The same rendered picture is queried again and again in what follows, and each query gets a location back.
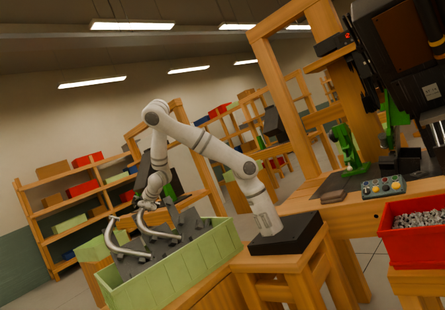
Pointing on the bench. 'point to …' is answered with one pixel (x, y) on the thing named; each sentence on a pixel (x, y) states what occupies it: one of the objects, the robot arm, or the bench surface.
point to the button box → (382, 189)
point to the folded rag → (333, 197)
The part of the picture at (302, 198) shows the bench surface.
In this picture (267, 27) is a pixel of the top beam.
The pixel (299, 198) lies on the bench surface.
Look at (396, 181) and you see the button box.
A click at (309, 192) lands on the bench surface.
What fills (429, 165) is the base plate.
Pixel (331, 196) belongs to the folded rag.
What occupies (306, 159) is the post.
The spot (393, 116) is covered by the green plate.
